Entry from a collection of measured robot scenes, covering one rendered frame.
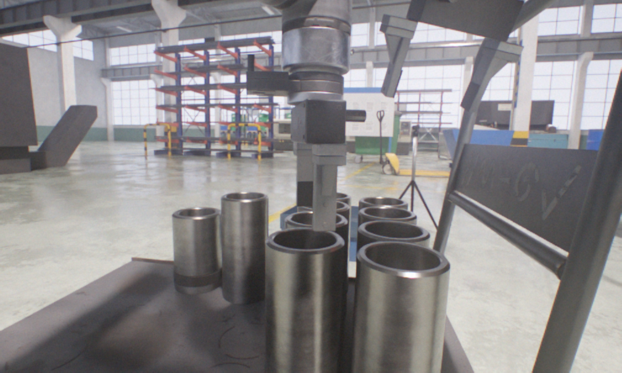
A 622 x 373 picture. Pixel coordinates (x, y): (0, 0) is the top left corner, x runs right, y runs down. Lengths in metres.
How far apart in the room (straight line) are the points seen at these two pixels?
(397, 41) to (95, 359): 0.78
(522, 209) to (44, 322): 1.02
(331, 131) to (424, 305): 0.24
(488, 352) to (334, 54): 1.12
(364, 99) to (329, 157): 7.89
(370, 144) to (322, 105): 8.28
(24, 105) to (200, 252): 6.24
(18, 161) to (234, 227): 6.50
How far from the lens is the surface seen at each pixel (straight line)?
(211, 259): 0.95
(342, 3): 0.43
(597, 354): 1.51
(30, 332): 0.97
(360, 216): 0.69
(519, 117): 10.40
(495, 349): 1.34
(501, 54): 0.53
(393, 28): 0.46
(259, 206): 0.82
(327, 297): 0.49
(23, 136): 6.94
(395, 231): 0.64
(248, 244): 0.83
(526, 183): 0.61
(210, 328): 0.82
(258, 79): 0.40
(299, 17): 0.41
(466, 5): 0.48
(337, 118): 0.37
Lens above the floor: 0.69
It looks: 7 degrees down
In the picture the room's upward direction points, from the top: 1 degrees clockwise
